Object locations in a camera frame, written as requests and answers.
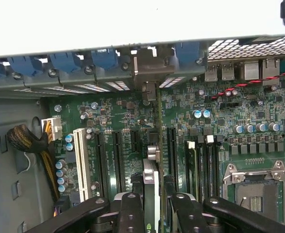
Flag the long black expansion slot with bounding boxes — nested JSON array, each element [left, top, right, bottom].
[[94, 130, 108, 199], [166, 126, 179, 186], [111, 130, 125, 194]]

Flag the white expansion slot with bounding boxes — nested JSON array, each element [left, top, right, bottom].
[[73, 128, 90, 203]]

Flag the CPU socket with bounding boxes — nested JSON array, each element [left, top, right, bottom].
[[221, 161, 285, 225]]

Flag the short black expansion slot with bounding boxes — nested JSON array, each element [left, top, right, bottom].
[[131, 129, 142, 153]]

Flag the green motherboard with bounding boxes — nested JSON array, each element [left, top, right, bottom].
[[49, 72, 285, 233]]

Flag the white power connector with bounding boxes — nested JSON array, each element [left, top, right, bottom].
[[41, 116, 63, 144]]

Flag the black open PC case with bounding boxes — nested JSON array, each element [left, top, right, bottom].
[[0, 33, 285, 233]]

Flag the braided power wire bundle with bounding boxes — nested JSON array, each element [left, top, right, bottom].
[[6, 123, 63, 219]]

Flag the red black twisted wire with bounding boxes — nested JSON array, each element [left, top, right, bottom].
[[209, 68, 285, 101]]

